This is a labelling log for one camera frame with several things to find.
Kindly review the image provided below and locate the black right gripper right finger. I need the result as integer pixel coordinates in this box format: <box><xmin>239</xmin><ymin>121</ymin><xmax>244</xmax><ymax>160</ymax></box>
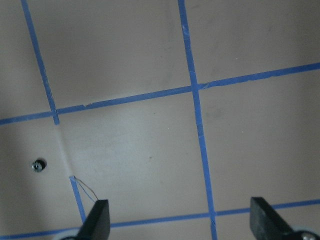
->
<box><xmin>249</xmin><ymin>197</ymin><xmax>294</xmax><ymax>240</ymax></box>

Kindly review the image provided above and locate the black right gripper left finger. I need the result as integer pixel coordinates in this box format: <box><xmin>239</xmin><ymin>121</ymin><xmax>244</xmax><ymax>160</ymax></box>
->
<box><xmin>75</xmin><ymin>199</ymin><xmax>111</xmax><ymax>240</ymax></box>

